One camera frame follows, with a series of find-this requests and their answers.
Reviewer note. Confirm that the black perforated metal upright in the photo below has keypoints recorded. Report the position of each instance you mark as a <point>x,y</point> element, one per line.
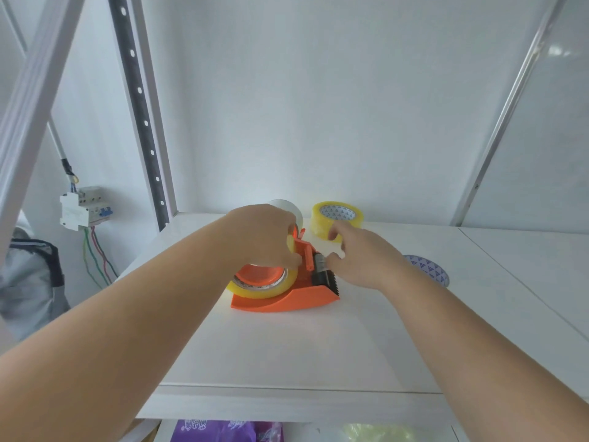
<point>138,101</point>

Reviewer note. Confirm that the orange tape dispenser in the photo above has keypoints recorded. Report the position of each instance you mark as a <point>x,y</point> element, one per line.
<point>303,296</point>

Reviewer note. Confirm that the grey bag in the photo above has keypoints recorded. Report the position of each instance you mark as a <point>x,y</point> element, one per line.
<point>30,285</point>

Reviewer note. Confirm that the pale yellow packet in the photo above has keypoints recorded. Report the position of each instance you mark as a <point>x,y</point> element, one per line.
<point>377,433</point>

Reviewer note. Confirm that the yellow tape roll patterned core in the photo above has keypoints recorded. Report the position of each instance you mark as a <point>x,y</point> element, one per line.
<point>322,225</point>

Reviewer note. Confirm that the purple packet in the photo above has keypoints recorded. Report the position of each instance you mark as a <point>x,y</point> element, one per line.
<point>216,431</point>

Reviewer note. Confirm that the person's left forearm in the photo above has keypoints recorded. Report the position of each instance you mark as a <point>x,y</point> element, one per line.
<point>115,336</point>

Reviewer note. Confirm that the person's left thumb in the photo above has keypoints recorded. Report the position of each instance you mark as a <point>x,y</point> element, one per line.
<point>289,262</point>

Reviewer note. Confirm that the clear tape roll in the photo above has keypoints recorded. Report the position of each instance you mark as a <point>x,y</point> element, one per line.
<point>292,208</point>

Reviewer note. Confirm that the person's right thumb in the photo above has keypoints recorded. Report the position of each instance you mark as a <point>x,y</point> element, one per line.
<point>334,260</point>

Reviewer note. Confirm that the white metal frame bar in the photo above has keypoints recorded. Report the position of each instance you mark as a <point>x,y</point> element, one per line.
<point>32,96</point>

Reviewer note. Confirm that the white circuit breaker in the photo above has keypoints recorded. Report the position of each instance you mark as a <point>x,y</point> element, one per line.
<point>83,208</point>

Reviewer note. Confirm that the person's right hand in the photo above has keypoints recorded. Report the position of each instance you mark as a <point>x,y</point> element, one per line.
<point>368,262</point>

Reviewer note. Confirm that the person's right forearm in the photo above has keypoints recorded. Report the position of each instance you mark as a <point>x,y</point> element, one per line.
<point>478,363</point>

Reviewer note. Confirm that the yellow tape roll orange core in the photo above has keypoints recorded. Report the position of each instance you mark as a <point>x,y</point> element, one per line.
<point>262,289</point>

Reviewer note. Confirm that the flat tape roll patterned core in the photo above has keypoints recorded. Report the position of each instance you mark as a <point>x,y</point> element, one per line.
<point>430,267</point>

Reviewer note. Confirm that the aluminium frame bar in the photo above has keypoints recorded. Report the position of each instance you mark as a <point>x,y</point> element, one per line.
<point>506,110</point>

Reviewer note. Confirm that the person's left hand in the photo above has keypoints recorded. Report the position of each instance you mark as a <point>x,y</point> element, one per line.
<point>260,234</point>

